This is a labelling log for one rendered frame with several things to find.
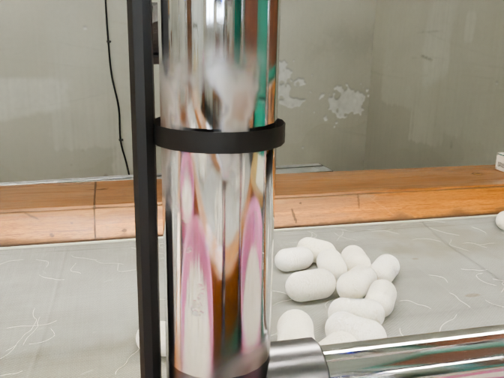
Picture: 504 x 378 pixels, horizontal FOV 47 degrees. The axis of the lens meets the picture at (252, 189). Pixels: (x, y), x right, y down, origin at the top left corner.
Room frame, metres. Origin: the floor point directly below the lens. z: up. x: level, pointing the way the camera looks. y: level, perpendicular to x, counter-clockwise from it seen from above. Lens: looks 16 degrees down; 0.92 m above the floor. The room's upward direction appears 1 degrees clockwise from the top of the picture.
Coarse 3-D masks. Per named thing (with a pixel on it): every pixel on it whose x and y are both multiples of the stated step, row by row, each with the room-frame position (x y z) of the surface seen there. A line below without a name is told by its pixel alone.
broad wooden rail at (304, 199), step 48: (0, 192) 0.52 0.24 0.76; (48, 192) 0.53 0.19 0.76; (96, 192) 0.53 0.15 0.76; (288, 192) 0.54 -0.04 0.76; (336, 192) 0.55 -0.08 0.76; (384, 192) 0.56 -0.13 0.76; (432, 192) 0.57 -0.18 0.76; (480, 192) 0.58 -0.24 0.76; (0, 240) 0.45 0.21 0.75; (48, 240) 0.46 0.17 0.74; (96, 240) 0.47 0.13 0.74
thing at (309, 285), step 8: (296, 272) 0.36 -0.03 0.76; (304, 272) 0.36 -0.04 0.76; (312, 272) 0.36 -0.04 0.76; (320, 272) 0.36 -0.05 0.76; (328, 272) 0.37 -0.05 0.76; (288, 280) 0.36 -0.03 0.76; (296, 280) 0.35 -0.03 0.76; (304, 280) 0.35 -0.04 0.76; (312, 280) 0.36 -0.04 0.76; (320, 280) 0.36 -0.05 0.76; (328, 280) 0.36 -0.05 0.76; (288, 288) 0.35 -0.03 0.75; (296, 288) 0.35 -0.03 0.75; (304, 288) 0.35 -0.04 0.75; (312, 288) 0.35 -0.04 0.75; (320, 288) 0.36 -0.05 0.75; (328, 288) 0.36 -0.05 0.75; (296, 296) 0.35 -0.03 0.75; (304, 296) 0.35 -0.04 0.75; (312, 296) 0.35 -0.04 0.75; (320, 296) 0.36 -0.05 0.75
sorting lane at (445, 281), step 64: (0, 256) 0.43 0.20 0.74; (64, 256) 0.43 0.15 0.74; (128, 256) 0.43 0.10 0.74; (448, 256) 0.45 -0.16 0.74; (0, 320) 0.32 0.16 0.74; (64, 320) 0.33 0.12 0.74; (128, 320) 0.33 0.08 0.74; (320, 320) 0.33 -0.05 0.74; (384, 320) 0.33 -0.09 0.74; (448, 320) 0.34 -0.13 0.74
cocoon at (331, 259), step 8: (328, 248) 0.41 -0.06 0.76; (320, 256) 0.40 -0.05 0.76; (328, 256) 0.39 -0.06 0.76; (336, 256) 0.39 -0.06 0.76; (320, 264) 0.39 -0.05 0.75; (328, 264) 0.38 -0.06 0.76; (336, 264) 0.38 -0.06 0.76; (344, 264) 0.39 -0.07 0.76; (336, 272) 0.38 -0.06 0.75; (344, 272) 0.38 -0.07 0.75; (336, 280) 0.38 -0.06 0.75
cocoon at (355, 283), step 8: (352, 272) 0.36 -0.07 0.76; (360, 272) 0.36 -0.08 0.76; (368, 272) 0.37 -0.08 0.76; (344, 280) 0.36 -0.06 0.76; (352, 280) 0.36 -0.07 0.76; (360, 280) 0.36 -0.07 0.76; (368, 280) 0.36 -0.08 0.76; (344, 288) 0.35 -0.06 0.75; (352, 288) 0.35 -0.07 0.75; (360, 288) 0.35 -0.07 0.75; (368, 288) 0.36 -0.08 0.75; (344, 296) 0.35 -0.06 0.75; (352, 296) 0.35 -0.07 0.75; (360, 296) 0.35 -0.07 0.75
